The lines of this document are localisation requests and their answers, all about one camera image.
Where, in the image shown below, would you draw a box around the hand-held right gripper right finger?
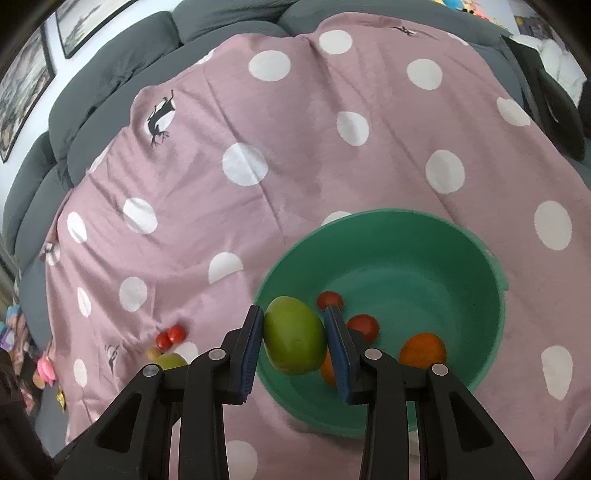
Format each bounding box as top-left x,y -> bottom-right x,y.
323,305 -> 536,480

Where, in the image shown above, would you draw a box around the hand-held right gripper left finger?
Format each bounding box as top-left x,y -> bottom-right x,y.
53,305 -> 265,480

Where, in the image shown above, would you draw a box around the orange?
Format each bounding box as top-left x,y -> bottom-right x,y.
320,348 -> 339,388
399,333 -> 448,370

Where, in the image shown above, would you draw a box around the green apple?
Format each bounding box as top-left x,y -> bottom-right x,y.
262,295 -> 328,376
156,352 -> 189,371

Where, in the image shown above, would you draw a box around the green plastic bowl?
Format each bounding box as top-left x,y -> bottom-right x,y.
253,209 -> 509,438

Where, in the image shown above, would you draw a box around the pink polka-dot blanket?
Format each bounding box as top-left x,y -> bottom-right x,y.
44,14 -> 591,480

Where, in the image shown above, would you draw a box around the pink toy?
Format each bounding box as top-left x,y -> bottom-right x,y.
36,355 -> 58,388

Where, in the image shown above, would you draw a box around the pile of colourful toys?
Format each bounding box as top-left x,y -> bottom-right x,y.
0,305 -> 35,365

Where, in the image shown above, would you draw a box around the black chair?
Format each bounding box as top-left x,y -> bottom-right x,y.
501,34 -> 591,162

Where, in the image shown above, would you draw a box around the grey sofa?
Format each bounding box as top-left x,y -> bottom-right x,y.
2,0 -> 591,444

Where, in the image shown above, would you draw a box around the white cloth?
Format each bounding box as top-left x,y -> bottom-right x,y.
522,34 -> 587,102

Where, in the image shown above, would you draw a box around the colourful balls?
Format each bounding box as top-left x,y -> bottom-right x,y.
434,0 -> 513,24

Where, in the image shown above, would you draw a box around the framed wall picture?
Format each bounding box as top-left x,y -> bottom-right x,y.
0,23 -> 56,163
55,0 -> 139,59

